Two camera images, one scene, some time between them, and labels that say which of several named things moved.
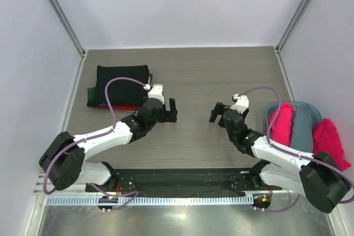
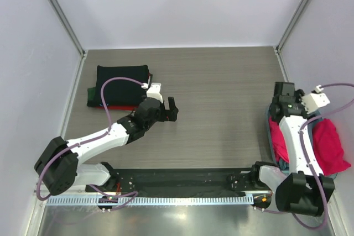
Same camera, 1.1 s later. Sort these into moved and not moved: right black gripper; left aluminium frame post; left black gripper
Moved: right black gripper
Not moved: left black gripper; left aluminium frame post
